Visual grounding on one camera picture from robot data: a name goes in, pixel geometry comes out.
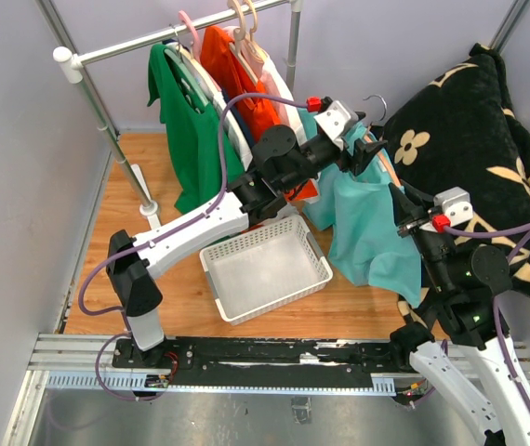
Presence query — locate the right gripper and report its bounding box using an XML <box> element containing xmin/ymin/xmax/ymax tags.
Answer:
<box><xmin>388</xmin><ymin>177</ymin><xmax>456</xmax><ymax>291</ymax></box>

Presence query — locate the teal t shirt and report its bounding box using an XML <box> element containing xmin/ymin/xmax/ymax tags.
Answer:
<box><xmin>298</xmin><ymin>109</ymin><xmax>424</xmax><ymax>308</ymax></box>

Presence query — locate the cream hanger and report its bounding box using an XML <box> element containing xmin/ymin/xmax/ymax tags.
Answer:
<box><xmin>241</xmin><ymin>0</ymin><xmax>271</xmax><ymax>64</ymax></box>

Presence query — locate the white and pink shirt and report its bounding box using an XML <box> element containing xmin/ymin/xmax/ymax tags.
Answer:
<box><xmin>242</xmin><ymin>36</ymin><xmax>307</xmax><ymax>144</ymax></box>

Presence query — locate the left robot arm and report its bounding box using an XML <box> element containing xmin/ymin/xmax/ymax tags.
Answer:
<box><xmin>106</xmin><ymin>111</ymin><xmax>385</xmax><ymax>368</ymax></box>

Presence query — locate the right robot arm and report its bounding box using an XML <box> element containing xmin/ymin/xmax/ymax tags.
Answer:
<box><xmin>388</xmin><ymin>184</ymin><xmax>530</xmax><ymax>445</ymax></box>

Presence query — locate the orange t shirt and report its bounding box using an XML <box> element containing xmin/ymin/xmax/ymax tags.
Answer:
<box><xmin>199</xmin><ymin>25</ymin><xmax>318</xmax><ymax>203</ymax></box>

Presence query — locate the white and navy shirt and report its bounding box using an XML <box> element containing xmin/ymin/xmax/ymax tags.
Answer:
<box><xmin>166</xmin><ymin>41</ymin><xmax>252</xmax><ymax>169</ymax></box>

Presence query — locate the beige hanger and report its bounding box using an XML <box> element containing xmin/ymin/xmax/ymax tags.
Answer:
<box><xmin>227</xmin><ymin>0</ymin><xmax>258</xmax><ymax>85</ymax></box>

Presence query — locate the green t shirt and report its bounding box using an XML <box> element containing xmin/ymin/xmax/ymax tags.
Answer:
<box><xmin>148</xmin><ymin>44</ymin><xmax>222</xmax><ymax>214</ymax></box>

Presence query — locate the pink hanger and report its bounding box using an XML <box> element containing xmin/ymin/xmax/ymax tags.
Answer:
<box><xmin>179</xmin><ymin>10</ymin><xmax>221</xmax><ymax>98</ymax></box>

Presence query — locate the green hanger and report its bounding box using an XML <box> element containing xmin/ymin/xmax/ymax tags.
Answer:
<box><xmin>164</xmin><ymin>42</ymin><xmax>211</xmax><ymax>112</ymax></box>

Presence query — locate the black floral blanket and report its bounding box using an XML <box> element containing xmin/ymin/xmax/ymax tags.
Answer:
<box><xmin>379</xmin><ymin>44</ymin><xmax>530</xmax><ymax>298</ymax></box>

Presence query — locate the white plastic basket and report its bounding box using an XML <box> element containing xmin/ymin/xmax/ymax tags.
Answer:
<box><xmin>199</xmin><ymin>215</ymin><xmax>333</xmax><ymax>325</ymax></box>

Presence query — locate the metal clothes rack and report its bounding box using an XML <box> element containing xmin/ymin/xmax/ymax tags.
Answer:
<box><xmin>52</xmin><ymin>0</ymin><xmax>304</xmax><ymax>229</ymax></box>

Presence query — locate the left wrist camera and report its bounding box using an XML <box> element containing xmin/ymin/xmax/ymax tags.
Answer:
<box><xmin>308</xmin><ymin>97</ymin><xmax>351</xmax><ymax>146</ymax></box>

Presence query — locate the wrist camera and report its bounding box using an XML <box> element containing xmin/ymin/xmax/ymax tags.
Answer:
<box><xmin>430</xmin><ymin>187</ymin><xmax>473</xmax><ymax>233</ymax></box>
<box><xmin>308</xmin><ymin>97</ymin><xmax>351</xmax><ymax>146</ymax></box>

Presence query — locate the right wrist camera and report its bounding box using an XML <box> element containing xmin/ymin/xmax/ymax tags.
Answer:
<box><xmin>430</xmin><ymin>187</ymin><xmax>473</xmax><ymax>233</ymax></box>

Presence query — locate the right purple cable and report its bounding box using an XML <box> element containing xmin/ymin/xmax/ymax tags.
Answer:
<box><xmin>444</xmin><ymin>213</ymin><xmax>530</xmax><ymax>445</ymax></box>

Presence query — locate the purple cable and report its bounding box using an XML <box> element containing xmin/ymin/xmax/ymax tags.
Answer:
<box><xmin>78</xmin><ymin>92</ymin><xmax>311</xmax><ymax>401</ymax></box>
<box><xmin>444</xmin><ymin>213</ymin><xmax>530</xmax><ymax>445</ymax></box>

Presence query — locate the aluminium frame post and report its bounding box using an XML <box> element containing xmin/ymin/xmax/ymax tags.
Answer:
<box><xmin>489</xmin><ymin>0</ymin><xmax>530</xmax><ymax>52</ymax></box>

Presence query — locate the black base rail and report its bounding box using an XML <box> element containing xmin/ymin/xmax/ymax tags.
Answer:
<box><xmin>112</xmin><ymin>336</ymin><xmax>413</xmax><ymax>389</ymax></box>

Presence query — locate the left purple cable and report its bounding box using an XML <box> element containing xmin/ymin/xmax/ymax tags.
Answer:
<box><xmin>78</xmin><ymin>92</ymin><xmax>311</xmax><ymax>401</ymax></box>

